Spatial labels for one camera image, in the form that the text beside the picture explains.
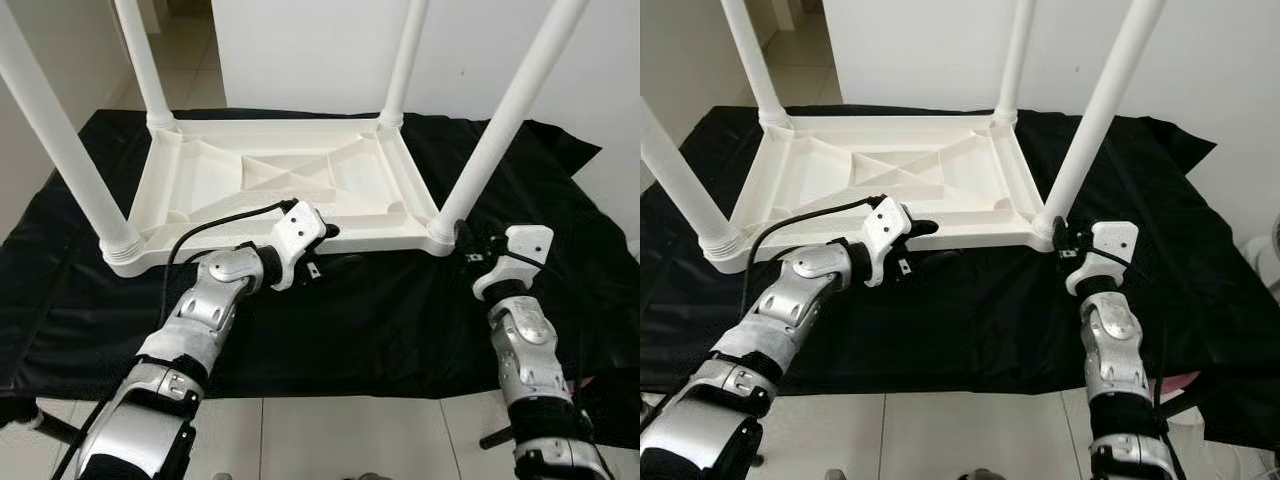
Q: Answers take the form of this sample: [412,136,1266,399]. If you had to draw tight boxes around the white plastic table top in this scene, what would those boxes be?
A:
[703,110,1066,273]
[103,112,466,279]

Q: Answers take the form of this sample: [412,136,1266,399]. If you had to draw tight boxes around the white plastic table leg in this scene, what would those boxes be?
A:
[992,0,1036,126]
[640,100,746,259]
[0,5,146,263]
[432,0,591,244]
[377,0,431,129]
[720,0,791,129]
[115,0,179,131]
[1035,0,1169,239]

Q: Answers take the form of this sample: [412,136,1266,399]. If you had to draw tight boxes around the black cloth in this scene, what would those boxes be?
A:
[640,105,1280,451]
[0,108,641,451]

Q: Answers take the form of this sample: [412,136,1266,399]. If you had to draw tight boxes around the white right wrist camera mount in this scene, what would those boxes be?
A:
[1065,220,1141,297]
[472,224,555,301]

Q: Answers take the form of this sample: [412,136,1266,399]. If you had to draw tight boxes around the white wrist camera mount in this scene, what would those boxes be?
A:
[265,200,331,293]
[1065,220,1141,297]
[472,224,555,301]
[858,197,913,289]

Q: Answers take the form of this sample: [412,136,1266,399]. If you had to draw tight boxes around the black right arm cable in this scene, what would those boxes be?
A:
[480,250,591,441]
[1072,248,1176,441]

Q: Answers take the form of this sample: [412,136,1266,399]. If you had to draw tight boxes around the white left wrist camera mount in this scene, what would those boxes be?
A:
[265,200,331,293]
[858,197,913,289]

